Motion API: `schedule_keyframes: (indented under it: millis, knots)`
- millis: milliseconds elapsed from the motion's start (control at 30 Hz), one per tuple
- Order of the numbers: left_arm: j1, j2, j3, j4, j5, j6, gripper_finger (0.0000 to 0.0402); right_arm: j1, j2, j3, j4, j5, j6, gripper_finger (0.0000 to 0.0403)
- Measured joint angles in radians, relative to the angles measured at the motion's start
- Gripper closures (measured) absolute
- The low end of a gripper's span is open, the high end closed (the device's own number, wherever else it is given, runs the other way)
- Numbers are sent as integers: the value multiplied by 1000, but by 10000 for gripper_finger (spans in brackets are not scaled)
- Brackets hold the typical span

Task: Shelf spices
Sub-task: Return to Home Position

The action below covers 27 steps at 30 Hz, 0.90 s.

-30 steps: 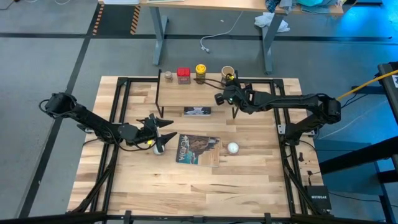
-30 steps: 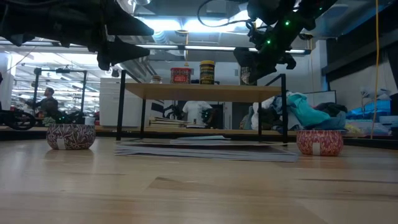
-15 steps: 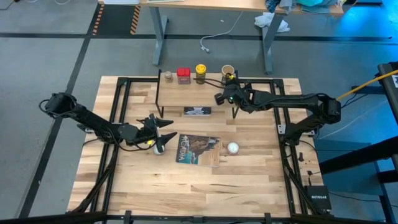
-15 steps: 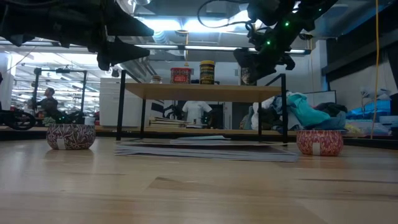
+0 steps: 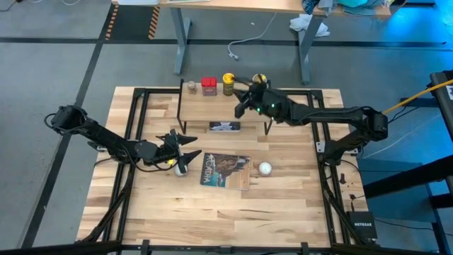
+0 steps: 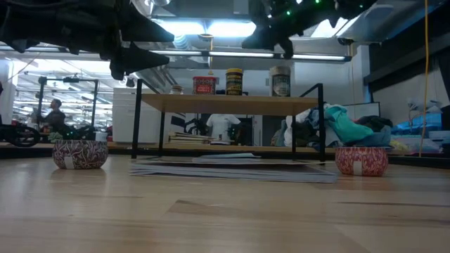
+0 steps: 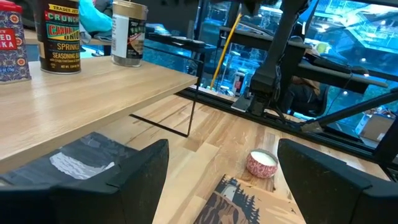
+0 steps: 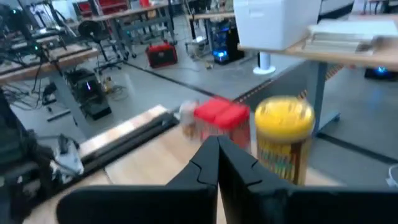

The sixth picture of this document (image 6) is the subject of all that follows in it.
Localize white cloth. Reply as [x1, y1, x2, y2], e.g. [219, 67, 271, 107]
[281, 112, 303, 147]

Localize black linear light bar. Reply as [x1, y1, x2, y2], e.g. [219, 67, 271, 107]
[0, 44, 352, 63]

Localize white lamp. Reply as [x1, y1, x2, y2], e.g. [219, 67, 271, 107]
[406, 98, 443, 134]

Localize white cabinet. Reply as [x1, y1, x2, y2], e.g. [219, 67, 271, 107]
[112, 87, 165, 144]

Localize yellow-lidded dark spice jar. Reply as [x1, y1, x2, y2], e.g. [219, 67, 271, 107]
[225, 67, 244, 96]

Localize person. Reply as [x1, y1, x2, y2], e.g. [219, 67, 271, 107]
[205, 112, 243, 145]
[37, 98, 67, 133]

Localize stack of books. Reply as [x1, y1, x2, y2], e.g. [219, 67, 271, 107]
[167, 131, 214, 145]

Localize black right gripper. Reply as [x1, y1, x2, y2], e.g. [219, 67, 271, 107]
[240, 0, 337, 60]

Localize red smoked paprika tin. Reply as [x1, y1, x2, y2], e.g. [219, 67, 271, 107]
[192, 76, 218, 96]

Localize black wheel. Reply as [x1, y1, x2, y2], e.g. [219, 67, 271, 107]
[0, 123, 41, 148]

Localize maroon patterned round tin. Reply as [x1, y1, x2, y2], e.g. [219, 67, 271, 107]
[51, 139, 109, 170]

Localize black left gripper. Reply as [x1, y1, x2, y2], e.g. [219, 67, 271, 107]
[59, 0, 175, 81]

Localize pink patterned round tin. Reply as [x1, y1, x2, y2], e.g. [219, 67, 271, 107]
[334, 146, 390, 177]

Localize pile of dark clothes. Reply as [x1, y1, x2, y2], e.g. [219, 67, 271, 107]
[291, 103, 394, 148]

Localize silver ventilation duct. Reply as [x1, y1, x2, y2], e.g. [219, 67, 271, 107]
[133, 65, 173, 93]

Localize teal cloth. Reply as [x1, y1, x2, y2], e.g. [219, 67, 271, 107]
[323, 104, 375, 145]

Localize wooden shelf black metal legs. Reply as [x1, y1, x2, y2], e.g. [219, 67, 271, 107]
[131, 77, 326, 165]

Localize gold-lidded furikake seasoning jar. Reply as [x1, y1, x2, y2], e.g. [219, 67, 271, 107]
[269, 65, 292, 98]

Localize yellow cable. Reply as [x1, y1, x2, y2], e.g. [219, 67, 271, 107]
[420, 0, 430, 158]

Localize black metal rig frame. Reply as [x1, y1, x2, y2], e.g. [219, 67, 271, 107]
[37, 76, 100, 128]

